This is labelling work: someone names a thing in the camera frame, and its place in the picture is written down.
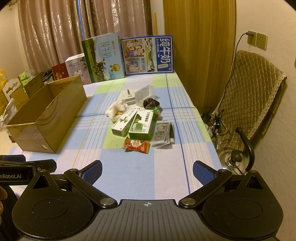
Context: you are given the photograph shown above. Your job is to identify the red snack packet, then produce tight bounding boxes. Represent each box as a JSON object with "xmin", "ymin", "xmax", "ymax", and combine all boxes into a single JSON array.
[{"xmin": 122, "ymin": 137, "xmax": 151, "ymax": 154}]

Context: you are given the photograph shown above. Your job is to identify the green milk carton box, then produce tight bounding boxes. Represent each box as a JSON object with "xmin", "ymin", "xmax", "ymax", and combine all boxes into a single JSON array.
[{"xmin": 81, "ymin": 31, "xmax": 126, "ymax": 83}]

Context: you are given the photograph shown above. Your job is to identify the clear crumpled plastic bag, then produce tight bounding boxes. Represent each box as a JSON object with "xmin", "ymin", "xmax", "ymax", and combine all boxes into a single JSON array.
[{"xmin": 0, "ymin": 97, "xmax": 22, "ymax": 130}]

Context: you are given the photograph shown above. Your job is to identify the white carved chair back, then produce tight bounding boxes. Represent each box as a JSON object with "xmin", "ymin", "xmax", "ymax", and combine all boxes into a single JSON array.
[{"xmin": 2, "ymin": 77, "xmax": 23, "ymax": 102}]

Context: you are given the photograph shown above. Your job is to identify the blue milk carton box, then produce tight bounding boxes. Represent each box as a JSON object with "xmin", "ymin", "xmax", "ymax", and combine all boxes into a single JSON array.
[{"xmin": 121, "ymin": 35, "xmax": 174, "ymax": 76}]

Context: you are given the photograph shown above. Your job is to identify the charger cable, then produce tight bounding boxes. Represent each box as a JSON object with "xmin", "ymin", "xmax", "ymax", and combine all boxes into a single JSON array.
[{"xmin": 216, "ymin": 31, "xmax": 255, "ymax": 116}]

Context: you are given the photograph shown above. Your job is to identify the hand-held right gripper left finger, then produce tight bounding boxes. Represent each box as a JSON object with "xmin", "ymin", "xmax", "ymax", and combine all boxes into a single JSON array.
[{"xmin": 28, "ymin": 160, "xmax": 118, "ymax": 209}]

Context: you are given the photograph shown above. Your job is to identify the green tissue packs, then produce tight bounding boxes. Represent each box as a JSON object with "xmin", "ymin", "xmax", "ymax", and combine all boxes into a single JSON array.
[{"xmin": 18, "ymin": 71, "xmax": 35, "ymax": 87}]

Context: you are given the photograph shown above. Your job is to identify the yellow curtain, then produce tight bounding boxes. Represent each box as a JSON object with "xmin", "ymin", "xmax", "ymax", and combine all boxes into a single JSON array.
[{"xmin": 163, "ymin": 0, "xmax": 236, "ymax": 109}]

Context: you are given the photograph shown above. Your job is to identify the white charger adapter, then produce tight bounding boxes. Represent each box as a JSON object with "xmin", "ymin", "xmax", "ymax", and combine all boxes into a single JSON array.
[{"xmin": 122, "ymin": 89, "xmax": 136, "ymax": 105}]

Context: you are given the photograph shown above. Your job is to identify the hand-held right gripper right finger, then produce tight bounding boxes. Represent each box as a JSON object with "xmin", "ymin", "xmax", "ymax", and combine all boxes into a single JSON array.
[{"xmin": 178, "ymin": 160, "xmax": 266, "ymax": 209}]

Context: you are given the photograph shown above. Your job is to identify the stacked cardboard boxes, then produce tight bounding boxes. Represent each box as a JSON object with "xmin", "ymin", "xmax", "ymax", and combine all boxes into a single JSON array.
[{"xmin": 23, "ymin": 73, "xmax": 45, "ymax": 96}]

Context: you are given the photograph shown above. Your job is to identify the white and green medicine box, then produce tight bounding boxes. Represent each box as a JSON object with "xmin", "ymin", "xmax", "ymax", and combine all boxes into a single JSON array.
[{"xmin": 111, "ymin": 107, "xmax": 139, "ymax": 137}]

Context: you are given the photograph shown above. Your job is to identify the white appliance box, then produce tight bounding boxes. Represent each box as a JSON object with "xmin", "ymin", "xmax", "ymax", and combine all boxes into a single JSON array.
[{"xmin": 65, "ymin": 53, "xmax": 92, "ymax": 85}]

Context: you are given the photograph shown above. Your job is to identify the power strip with cables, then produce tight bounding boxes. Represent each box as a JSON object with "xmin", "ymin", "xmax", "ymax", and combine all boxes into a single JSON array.
[{"xmin": 201, "ymin": 107, "xmax": 229, "ymax": 142}]

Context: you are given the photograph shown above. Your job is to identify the clear plastic sachet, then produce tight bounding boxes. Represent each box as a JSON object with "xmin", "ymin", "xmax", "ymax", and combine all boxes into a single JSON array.
[{"xmin": 151, "ymin": 120, "xmax": 171, "ymax": 147}]

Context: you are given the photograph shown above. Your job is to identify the wall socket plate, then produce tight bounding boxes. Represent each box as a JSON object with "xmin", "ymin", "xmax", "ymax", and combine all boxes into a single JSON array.
[{"xmin": 247, "ymin": 30, "xmax": 267, "ymax": 50}]

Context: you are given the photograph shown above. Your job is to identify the dark hair scrunchie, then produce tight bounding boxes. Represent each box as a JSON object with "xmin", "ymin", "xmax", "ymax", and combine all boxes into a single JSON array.
[{"xmin": 143, "ymin": 98, "xmax": 160, "ymax": 109}]

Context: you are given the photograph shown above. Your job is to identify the white knit cloth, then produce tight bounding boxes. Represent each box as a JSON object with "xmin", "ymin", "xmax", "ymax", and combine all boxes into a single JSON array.
[{"xmin": 105, "ymin": 100, "xmax": 129, "ymax": 122}]

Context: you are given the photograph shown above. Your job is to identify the clear plastic box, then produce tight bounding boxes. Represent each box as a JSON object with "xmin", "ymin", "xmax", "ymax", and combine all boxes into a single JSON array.
[{"xmin": 135, "ymin": 85, "xmax": 155, "ymax": 105}]

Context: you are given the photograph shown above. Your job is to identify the brown sheer curtain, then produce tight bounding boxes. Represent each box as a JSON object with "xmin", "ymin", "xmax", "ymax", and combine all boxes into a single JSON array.
[{"xmin": 17, "ymin": 0, "xmax": 153, "ymax": 72}]

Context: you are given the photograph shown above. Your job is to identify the red gift box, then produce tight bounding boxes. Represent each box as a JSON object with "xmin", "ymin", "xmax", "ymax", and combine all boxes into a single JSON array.
[{"xmin": 51, "ymin": 62, "xmax": 70, "ymax": 81}]

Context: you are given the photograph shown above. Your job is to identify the brown cardboard box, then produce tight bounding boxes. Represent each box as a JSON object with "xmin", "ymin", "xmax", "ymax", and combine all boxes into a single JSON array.
[{"xmin": 6, "ymin": 75, "xmax": 88, "ymax": 154}]

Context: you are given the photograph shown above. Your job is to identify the steel kettle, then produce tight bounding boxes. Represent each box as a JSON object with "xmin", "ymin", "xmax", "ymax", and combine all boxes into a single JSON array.
[{"xmin": 218, "ymin": 127, "xmax": 255, "ymax": 175}]

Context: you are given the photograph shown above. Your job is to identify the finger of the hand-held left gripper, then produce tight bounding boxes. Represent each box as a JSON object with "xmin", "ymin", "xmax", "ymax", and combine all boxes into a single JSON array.
[
  {"xmin": 34, "ymin": 159, "xmax": 57, "ymax": 173},
  {"xmin": 0, "ymin": 155, "xmax": 26, "ymax": 162}
]

